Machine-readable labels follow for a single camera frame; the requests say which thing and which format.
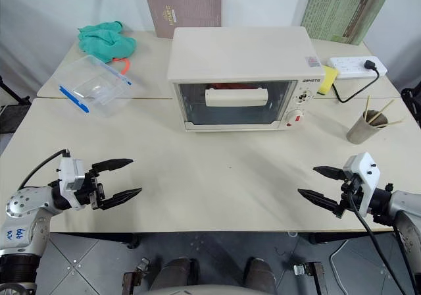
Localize black stand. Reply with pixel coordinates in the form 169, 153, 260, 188
0, 74, 32, 135

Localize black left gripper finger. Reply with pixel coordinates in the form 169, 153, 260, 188
91, 158, 135, 174
99, 187, 143, 211

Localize metal cup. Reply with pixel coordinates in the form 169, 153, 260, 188
345, 109, 389, 145

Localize wooden chopstick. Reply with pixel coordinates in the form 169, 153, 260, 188
368, 98, 395, 125
374, 118, 406, 128
362, 94, 372, 119

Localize orange strap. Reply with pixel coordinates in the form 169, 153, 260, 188
111, 57, 132, 76

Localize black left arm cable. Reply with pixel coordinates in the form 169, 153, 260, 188
17, 148, 72, 191

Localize green flat box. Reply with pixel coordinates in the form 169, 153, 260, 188
299, 0, 388, 46

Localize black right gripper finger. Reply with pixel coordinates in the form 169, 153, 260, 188
297, 188, 341, 215
312, 165, 347, 181

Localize black equipment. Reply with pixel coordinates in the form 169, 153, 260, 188
400, 86, 421, 128

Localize dark rounded brown shape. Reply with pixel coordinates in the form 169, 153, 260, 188
149, 257, 199, 292
243, 257, 278, 295

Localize yellow sponge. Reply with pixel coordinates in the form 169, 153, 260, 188
316, 65, 340, 96

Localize black plug with cable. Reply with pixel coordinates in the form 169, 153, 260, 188
331, 59, 380, 104

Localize white floor cable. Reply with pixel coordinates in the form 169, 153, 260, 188
329, 238, 421, 295

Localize green cloth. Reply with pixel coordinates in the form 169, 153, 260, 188
77, 20, 137, 64

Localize cream toaster oven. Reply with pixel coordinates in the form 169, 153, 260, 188
166, 26, 326, 134

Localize cream oven door handle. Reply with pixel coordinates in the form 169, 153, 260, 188
204, 88, 269, 108

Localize white power strip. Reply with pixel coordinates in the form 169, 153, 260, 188
328, 55, 389, 80

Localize clear plastic container blue clips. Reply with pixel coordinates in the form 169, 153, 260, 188
52, 54, 134, 119

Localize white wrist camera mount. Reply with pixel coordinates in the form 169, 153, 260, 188
55, 157, 87, 200
342, 151, 382, 218

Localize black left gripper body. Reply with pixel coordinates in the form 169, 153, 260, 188
74, 167, 107, 212

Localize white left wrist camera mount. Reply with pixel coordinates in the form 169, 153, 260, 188
55, 157, 87, 200

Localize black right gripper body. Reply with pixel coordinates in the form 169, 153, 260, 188
334, 173, 364, 219

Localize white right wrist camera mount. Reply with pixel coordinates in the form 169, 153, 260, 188
342, 151, 382, 218

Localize brown flat box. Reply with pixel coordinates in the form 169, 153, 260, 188
143, 0, 225, 40

